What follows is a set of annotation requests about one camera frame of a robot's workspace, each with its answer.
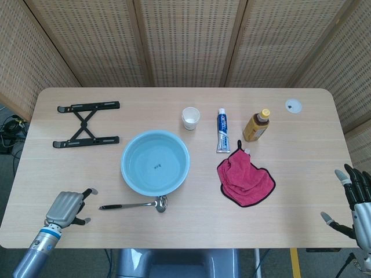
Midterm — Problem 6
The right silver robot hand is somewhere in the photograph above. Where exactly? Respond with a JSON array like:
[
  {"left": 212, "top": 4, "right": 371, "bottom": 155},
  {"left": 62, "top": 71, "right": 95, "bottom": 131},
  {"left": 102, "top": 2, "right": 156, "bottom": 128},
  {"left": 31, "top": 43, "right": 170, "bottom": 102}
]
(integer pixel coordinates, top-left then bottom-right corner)
[{"left": 320, "top": 163, "right": 371, "bottom": 250}]

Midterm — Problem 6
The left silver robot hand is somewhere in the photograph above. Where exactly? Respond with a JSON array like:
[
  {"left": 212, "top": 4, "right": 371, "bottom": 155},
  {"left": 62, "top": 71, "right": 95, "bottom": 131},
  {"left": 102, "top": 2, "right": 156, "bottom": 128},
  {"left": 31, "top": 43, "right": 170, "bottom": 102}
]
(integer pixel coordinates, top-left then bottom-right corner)
[{"left": 43, "top": 188, "right": 99, "bottom": 228}]

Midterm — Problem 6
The metal ladle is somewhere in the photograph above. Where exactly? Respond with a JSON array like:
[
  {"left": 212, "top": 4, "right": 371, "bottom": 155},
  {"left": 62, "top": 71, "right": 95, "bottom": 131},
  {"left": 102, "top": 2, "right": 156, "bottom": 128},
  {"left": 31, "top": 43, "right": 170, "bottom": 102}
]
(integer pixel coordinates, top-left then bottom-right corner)
[{"left": 97, "top": 195, "right": 168, "bottom": 214}]

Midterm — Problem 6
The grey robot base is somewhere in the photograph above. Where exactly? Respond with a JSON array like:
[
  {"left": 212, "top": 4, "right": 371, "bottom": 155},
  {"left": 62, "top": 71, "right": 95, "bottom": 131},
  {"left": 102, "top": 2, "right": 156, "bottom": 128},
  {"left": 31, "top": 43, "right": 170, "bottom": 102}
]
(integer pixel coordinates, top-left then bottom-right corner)
[{"left": 115, "top": 248, "right": 241, "bottom": 278}]

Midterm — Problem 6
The light blue bowl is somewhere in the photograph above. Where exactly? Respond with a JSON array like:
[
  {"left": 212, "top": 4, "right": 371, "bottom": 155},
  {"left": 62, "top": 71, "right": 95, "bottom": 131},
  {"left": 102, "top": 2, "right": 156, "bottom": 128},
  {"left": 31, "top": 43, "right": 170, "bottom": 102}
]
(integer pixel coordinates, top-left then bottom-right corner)
[{"left": 120, "top": 130, "right": 191, "bottom": 196}]

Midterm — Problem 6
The black folding laptop stand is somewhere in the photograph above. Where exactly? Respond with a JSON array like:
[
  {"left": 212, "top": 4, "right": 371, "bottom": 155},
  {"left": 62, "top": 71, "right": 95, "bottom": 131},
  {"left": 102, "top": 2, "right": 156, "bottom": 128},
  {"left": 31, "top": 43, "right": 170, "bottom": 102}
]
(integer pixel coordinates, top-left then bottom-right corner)
[{"left": 52, "top": 101, "right": 121, "bottom": 149}]

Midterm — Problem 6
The white round lid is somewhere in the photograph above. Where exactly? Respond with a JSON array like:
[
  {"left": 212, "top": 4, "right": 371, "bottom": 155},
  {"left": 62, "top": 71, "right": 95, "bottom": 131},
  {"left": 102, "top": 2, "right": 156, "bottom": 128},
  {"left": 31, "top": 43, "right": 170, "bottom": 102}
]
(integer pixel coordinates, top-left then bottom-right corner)
[{"left": 285, "top": 98, "right": 302, "bottom": 114}]

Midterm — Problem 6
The pink cloth with black trim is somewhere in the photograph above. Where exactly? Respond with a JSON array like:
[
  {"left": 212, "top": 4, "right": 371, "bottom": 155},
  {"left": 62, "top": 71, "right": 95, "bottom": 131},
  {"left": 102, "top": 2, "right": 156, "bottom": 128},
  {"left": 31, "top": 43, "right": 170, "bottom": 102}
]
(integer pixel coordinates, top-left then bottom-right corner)
[{"left": 217, "top": 140, "right": 277, "bottom": 208}]

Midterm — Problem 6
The yellow-capped tea bottle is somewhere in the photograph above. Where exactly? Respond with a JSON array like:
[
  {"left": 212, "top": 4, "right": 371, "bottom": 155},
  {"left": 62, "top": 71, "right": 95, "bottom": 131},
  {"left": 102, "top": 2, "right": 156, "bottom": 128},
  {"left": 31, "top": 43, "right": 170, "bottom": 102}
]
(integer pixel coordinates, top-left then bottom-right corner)
[{"left": 242, "top": 108, "right": 271, "bottom": 142}]

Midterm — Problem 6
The blue white toothpaste tube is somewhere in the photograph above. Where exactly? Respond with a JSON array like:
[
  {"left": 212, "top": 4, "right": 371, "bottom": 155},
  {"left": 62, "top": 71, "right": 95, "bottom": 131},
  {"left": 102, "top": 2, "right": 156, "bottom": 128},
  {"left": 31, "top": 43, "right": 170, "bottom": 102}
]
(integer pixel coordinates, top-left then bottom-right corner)
[{"left": 216, "top": 108, "right": 231, "bottom": 154}]

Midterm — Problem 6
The white paper cup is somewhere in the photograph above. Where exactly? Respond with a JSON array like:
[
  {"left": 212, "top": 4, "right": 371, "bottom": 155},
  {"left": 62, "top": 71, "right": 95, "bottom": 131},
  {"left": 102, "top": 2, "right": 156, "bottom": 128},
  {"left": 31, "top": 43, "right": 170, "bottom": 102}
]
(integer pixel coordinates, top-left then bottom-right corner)
[{"left": 181, "top": 107, "right": 201, "bottom": 131}]

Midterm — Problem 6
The woven wooden folding screen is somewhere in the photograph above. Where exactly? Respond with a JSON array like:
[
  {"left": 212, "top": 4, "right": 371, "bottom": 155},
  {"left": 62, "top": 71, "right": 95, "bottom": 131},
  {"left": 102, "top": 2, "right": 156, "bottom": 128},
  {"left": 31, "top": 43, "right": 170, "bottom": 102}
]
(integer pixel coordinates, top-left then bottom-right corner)
[{"left": 0, "top": 0, "right": 371, "bottom": 171}]

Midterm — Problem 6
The black cables and power strip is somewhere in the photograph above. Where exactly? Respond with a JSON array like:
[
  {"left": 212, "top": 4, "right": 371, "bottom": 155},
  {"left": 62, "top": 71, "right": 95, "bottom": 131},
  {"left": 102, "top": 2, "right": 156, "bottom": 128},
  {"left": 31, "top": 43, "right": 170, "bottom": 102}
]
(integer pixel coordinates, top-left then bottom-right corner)
[{"left": 0, "top": 105, "right": 30, "bottom": 159}]

